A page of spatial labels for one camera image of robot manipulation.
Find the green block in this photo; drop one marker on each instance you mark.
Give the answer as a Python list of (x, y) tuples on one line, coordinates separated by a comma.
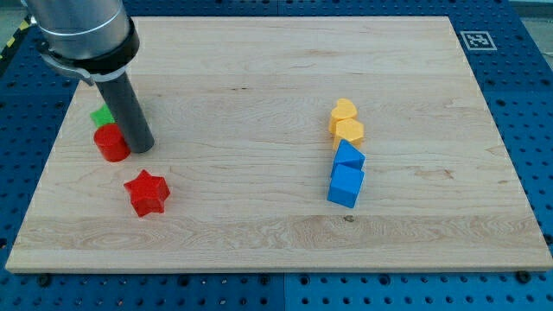
[(102, 116)]

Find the blue triangle block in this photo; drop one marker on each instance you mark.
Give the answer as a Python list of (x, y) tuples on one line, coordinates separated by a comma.
[(348, 155)]

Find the blue cube block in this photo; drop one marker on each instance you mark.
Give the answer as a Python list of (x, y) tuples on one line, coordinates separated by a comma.
[(345, 185)]

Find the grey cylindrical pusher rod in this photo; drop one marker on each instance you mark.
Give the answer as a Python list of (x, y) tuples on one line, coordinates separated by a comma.
[(124, 107)]

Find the white fiducial marker tag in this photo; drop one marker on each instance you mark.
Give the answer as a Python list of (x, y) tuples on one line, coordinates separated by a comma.
[(478, 41)]

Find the yellow black hazard tape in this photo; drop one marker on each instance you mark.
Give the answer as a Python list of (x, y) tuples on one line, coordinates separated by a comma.
[(15, 40)]

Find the red star block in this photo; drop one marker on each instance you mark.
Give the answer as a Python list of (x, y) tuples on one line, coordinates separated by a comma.
[(147, 193)]

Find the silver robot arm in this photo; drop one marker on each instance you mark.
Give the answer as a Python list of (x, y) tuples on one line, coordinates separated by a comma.
[(91, 40)]

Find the wooden board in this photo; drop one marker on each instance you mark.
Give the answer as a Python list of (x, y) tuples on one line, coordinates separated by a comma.
[(239, 108)]

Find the yellow hexagon block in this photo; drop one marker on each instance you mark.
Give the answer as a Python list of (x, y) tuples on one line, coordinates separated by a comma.
[(350, 130)]

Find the red cylinder block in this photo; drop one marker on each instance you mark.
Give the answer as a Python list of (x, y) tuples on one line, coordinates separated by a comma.
[(111, 144)]

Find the yellow heart block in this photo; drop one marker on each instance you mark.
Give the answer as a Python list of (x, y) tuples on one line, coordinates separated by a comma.
[(344, 109)]

